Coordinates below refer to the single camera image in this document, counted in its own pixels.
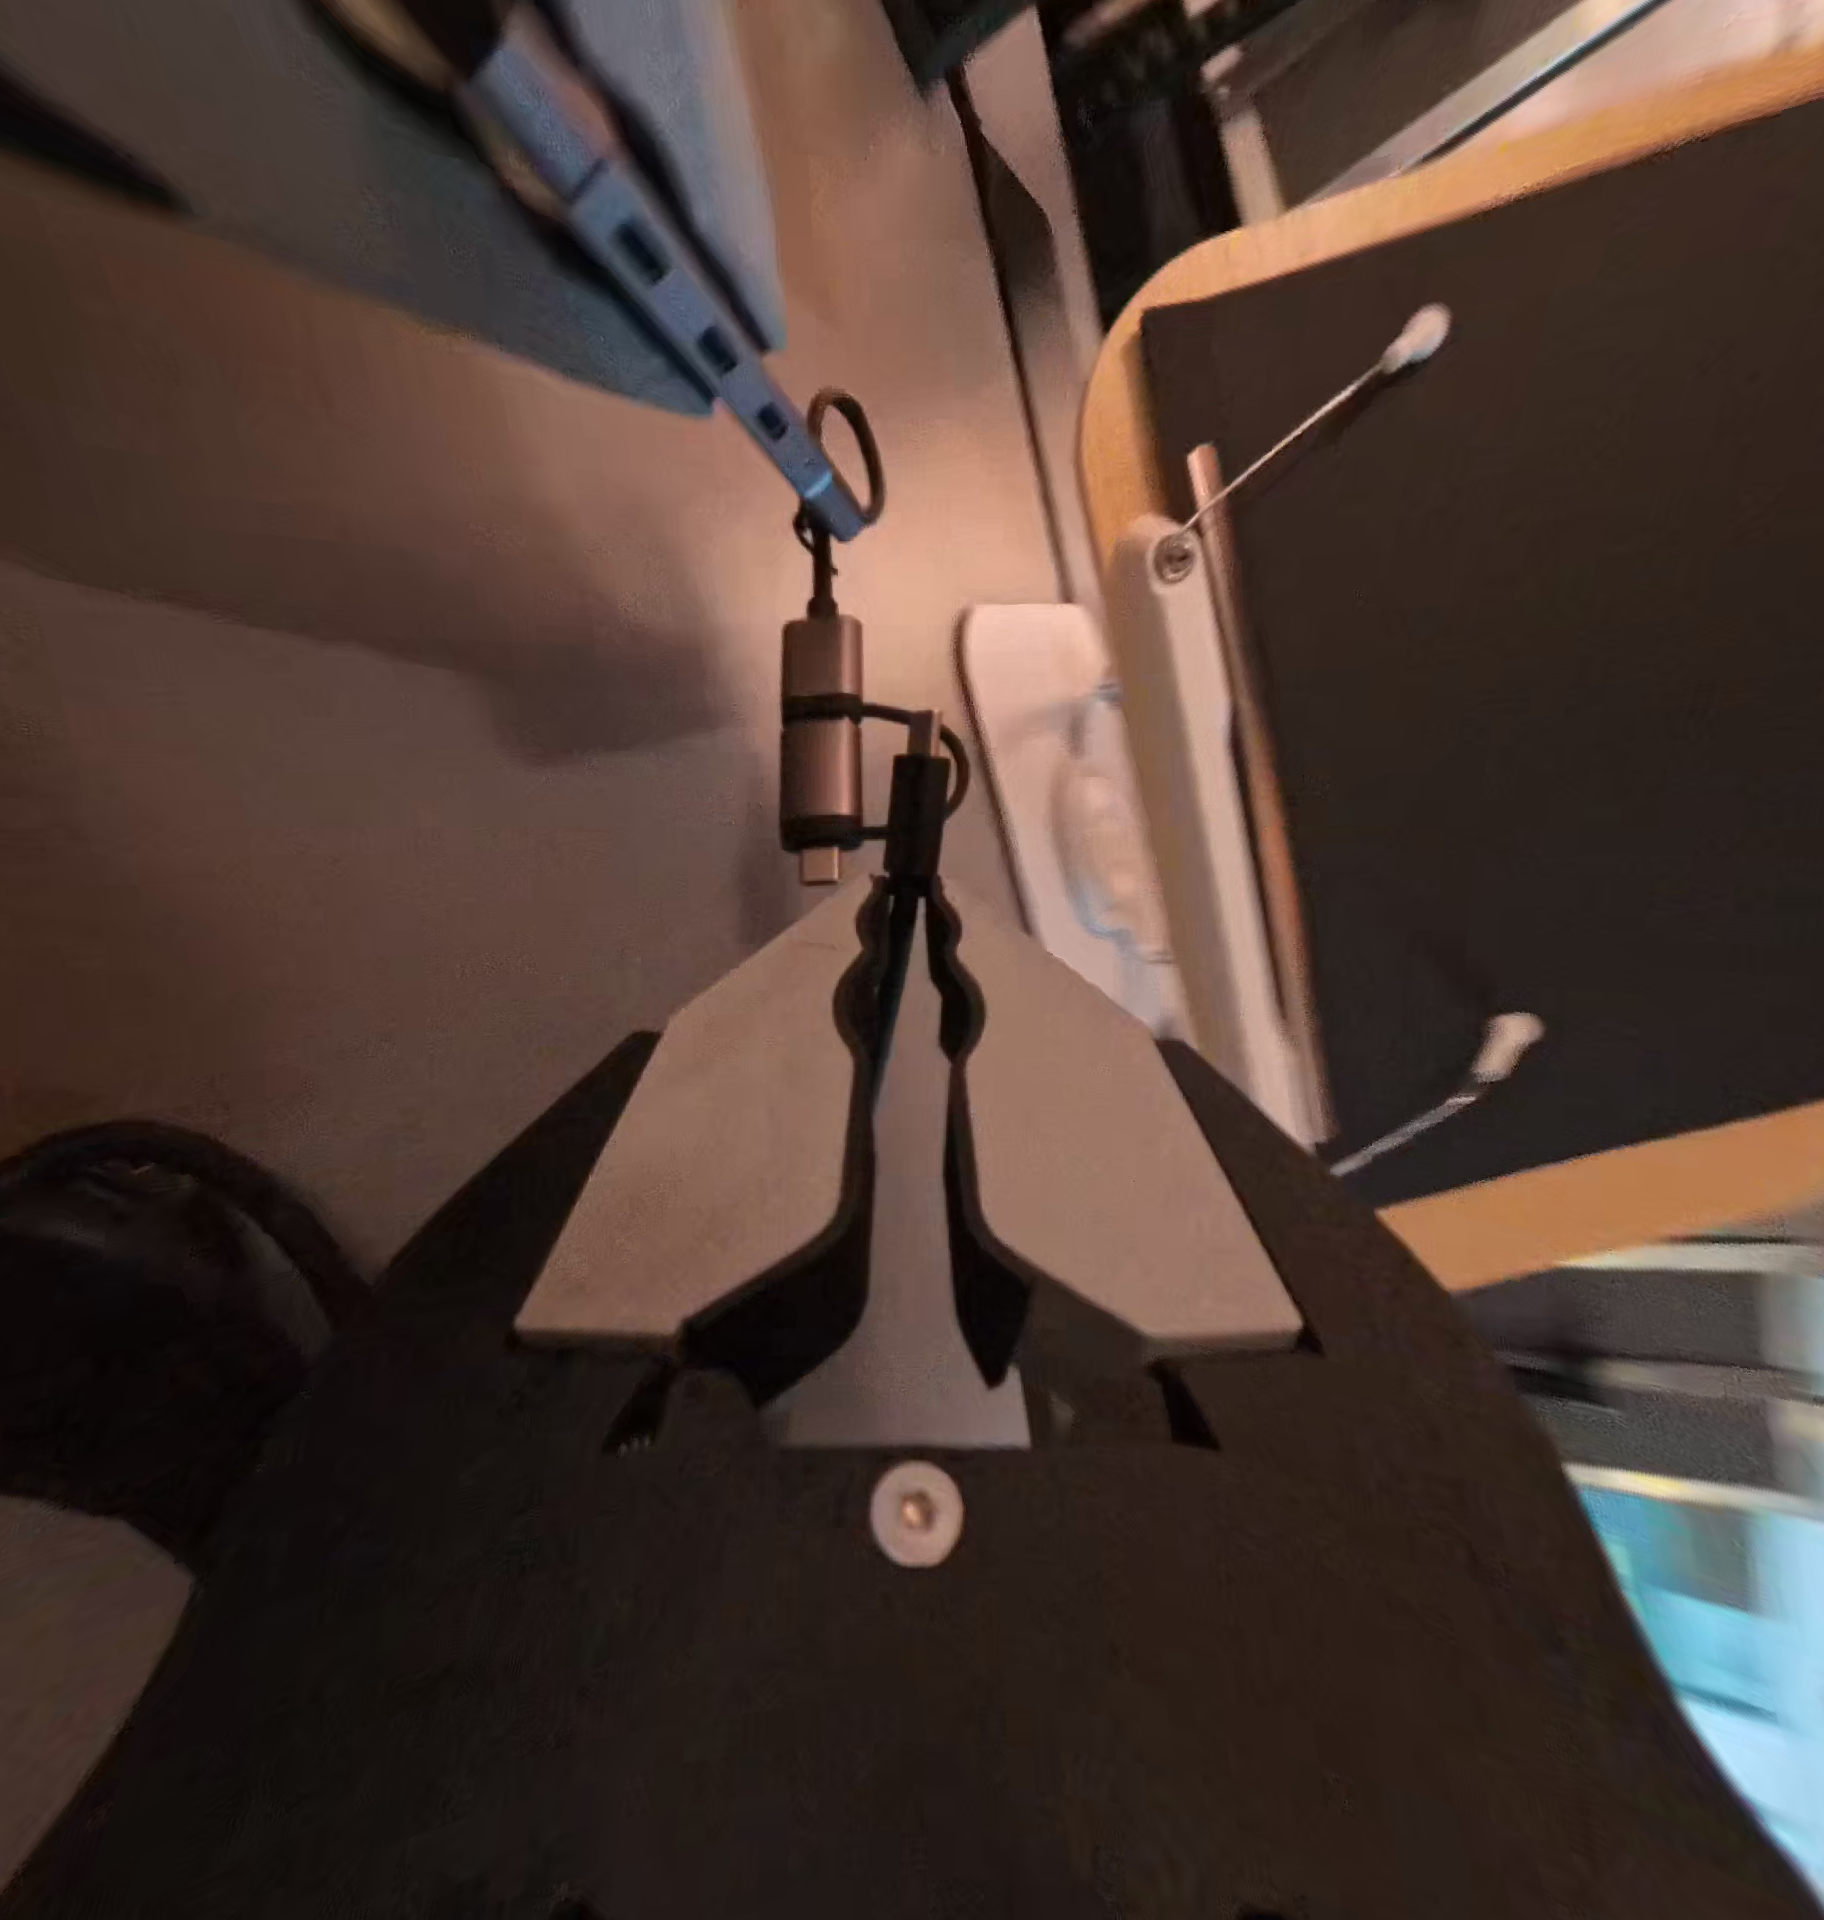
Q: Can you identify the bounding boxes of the black usb-c cable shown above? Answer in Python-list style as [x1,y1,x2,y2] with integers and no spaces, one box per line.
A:
[871,704,980,1052]

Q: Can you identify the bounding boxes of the black round object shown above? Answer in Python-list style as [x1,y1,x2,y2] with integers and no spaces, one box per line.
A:
[0,1123,370,1570]

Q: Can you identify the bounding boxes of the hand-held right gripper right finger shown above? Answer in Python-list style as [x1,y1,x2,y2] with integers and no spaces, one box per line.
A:
[925,877,1308,1394]

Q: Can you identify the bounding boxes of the wooden book stand black board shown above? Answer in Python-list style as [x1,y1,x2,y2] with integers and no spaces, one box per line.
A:
[956,37,1824,1297]

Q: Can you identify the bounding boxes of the grey usb hub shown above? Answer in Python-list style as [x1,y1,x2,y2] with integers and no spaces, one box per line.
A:
[463,37,872,547]

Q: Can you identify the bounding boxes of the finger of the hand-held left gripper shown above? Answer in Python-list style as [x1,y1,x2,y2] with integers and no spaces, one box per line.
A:
[548,0,790,363]
[192,0,715,414]

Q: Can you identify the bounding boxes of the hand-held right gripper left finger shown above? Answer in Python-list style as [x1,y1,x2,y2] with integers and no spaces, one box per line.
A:
[510,877,892,1411]

